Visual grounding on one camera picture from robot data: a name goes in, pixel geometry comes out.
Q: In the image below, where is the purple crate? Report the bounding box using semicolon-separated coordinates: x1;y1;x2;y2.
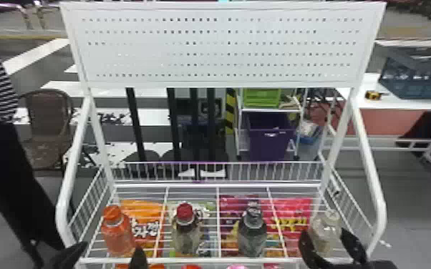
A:
246;112;296;162

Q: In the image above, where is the striped post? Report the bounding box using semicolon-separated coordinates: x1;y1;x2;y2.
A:
224;88;238;135

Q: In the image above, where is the orange bottle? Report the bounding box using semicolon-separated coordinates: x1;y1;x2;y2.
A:
100;204;136;258

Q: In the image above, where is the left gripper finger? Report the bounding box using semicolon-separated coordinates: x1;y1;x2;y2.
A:
49;241;89;269
128;245;149;269

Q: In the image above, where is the dark bottle with black cap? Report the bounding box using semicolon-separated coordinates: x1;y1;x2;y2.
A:
236;202;268;258

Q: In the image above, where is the red snack packet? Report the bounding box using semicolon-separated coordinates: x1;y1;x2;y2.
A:
219;195;314;258

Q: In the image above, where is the yellow tape measure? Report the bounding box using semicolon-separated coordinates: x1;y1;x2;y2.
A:
364;89;384;102

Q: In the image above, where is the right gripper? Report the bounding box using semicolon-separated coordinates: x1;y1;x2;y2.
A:
298;227;399;269

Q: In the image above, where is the orange snack packet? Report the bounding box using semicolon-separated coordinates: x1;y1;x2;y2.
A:
119;199;165;260

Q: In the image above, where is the blue crate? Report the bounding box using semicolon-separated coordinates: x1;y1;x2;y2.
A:
378;47;431;101

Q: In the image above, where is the white wire rack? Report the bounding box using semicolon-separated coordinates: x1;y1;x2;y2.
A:
54;1;388;269

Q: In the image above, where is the pale bottle with clear cap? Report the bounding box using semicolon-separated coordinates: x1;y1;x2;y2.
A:
307;209;343;258

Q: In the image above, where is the brown chair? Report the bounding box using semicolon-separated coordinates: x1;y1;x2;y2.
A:
19;89;76;171

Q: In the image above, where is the white side table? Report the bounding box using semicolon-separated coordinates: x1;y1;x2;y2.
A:
328;72;431;187

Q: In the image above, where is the green basket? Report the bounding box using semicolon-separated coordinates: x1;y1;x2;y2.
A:
242;88;283;109

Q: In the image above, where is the clear bottle with red cap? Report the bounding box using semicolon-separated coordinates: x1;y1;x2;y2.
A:
170;202;203;257

